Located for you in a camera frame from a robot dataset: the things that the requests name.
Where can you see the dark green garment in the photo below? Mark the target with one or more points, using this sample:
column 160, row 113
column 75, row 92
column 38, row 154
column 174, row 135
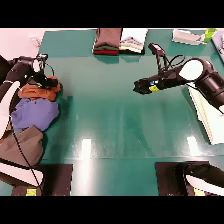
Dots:
column 106, row 48

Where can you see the purple garment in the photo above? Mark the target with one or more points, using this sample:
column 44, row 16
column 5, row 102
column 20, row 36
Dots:
column 35, row 113

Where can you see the red garment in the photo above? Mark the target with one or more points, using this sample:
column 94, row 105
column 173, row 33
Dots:
column 106, row 52

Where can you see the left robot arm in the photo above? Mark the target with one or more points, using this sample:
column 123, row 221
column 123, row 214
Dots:
column 20, row 70

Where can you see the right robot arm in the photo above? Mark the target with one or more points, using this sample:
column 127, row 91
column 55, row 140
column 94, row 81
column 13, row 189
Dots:
column 200, row 71

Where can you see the large white garment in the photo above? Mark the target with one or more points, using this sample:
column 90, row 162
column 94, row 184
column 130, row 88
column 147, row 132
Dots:
column 210, row 116

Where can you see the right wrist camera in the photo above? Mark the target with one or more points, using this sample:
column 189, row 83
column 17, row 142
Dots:
column 156, row 49

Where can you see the brown garment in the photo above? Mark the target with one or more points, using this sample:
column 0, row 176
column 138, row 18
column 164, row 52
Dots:
column 108, row 36

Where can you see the orange garment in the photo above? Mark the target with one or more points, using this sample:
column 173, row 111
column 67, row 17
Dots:
column 36, row 92

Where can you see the grey-brown garment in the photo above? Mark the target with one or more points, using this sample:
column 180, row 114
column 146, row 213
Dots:
column 26, row 145

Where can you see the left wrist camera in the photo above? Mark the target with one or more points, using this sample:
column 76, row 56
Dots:
column 42, row 58

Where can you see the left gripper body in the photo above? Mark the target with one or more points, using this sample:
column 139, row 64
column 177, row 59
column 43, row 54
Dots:
column 43, row 80

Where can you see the light green garment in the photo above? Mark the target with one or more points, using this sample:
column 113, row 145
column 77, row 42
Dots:
column 210, row 34

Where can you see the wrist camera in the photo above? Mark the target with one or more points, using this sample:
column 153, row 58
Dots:
column 156, row 49
column 42, row 58

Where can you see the white folded garment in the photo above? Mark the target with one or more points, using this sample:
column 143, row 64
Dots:
column 186, row 36

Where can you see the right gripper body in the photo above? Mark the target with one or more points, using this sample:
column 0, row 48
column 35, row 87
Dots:
column 150, row 85

